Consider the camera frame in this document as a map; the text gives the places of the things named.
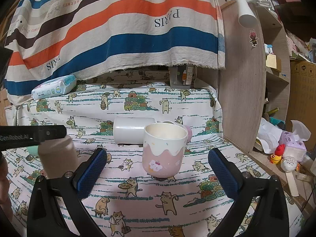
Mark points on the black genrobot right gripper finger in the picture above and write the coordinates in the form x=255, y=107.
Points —
x=25, y=136

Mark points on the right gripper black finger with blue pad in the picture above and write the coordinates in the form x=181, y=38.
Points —
x=44, y=215
x=270, y=216

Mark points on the beige brown cup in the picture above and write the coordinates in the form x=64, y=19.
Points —
x=58, y=157

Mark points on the pink white drip mug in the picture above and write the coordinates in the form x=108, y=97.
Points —
x=164, y=146

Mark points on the teal green cup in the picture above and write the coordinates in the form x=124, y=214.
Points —
x=33, y=151

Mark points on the white cylindrical cup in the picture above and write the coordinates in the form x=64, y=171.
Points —
x=130, y=130

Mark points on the white round speckled toy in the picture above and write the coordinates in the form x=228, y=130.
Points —
x=288, y=164

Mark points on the red yellow toy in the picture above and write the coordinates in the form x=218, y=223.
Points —
x=276, y=157

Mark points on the wet wipes pack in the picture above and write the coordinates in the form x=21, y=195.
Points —
x=56, y=87

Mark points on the purple tissue box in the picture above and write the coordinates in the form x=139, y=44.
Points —
x=294, y=141

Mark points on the cat print bed sheet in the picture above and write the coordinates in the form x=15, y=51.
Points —
x=126, y=201

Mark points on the cardboard box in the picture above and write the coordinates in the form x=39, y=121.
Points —
x=302, y=94

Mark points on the striped Paris cloth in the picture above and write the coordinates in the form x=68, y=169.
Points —
x=88, y=38

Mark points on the wooden curved shelf unit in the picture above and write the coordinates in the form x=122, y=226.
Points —
x=256, y=79

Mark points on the clear plastic container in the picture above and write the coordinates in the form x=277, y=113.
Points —
x=182, y=76

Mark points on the bear sticker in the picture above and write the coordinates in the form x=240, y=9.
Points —
x=253, y=38

